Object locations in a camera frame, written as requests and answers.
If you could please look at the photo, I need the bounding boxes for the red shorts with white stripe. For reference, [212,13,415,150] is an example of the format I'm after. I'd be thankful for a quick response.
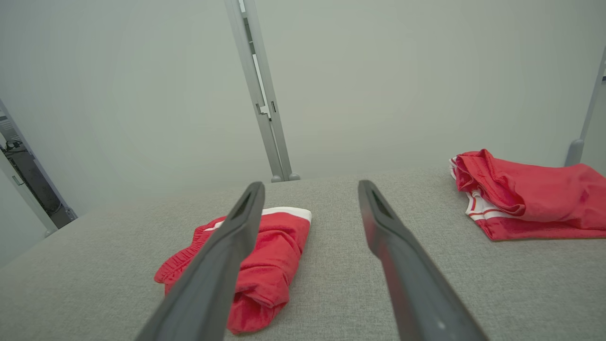
[154,207,313,335]

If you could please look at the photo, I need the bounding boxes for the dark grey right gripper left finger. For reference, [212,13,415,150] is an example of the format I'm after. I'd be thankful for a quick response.
[135,181,266,341]

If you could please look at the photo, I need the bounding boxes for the red Bulls 23 jersey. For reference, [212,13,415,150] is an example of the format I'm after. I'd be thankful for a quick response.
[449,149,606,242]

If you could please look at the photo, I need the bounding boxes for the grey double partition post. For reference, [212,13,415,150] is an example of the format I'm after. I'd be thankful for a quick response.
[224,0,302,183]

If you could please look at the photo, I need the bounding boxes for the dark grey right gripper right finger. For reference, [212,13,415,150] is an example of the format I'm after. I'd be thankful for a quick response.
[357,180,488,341]

